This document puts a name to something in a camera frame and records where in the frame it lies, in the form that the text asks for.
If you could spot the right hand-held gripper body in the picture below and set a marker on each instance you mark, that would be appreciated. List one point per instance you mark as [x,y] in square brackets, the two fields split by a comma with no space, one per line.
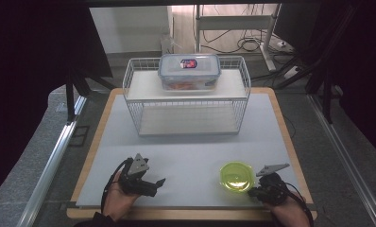
[272,189]

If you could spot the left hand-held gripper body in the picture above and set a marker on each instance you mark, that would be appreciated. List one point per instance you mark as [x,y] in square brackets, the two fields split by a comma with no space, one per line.
[134,183]

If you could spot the green plastic bowl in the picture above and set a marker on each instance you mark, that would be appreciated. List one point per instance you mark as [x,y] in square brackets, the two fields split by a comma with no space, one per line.
[236,177]

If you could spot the clear container with blue lid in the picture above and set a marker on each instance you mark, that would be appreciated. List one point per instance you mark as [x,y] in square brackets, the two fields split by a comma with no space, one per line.
[176,67]

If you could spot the person's left hand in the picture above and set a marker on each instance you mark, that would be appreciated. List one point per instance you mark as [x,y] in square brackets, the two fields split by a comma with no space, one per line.
[120,201]

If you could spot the person's right hand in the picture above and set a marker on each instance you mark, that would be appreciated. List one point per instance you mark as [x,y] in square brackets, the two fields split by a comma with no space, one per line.
[287,213]

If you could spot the wooden table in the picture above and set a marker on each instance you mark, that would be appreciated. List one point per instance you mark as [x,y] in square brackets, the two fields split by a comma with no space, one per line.
[183,215]

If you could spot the white table mat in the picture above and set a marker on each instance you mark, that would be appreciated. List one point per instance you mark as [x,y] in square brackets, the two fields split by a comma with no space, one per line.
[192,157]

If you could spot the dark floor panel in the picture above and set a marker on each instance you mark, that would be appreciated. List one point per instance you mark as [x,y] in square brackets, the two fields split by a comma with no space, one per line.
[79,136]

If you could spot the black metal stand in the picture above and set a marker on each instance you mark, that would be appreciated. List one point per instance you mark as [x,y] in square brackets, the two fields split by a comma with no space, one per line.
[327,101]
[70,101]

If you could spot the white power strip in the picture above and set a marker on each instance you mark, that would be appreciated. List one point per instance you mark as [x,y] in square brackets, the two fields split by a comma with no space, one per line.
[292,72]

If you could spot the white power adapter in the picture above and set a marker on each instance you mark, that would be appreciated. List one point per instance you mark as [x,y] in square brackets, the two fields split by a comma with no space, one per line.
[281,44]

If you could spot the black curtain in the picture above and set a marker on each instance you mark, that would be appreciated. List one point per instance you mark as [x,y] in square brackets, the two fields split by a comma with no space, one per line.
[35,63]
[365,63]

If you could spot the aluminium rail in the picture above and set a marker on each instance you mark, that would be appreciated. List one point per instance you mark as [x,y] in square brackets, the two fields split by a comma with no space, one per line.
[47,170]
[346,164]

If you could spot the white standing desk frame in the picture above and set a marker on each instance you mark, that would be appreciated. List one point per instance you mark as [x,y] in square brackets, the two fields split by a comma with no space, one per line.
[233,22]

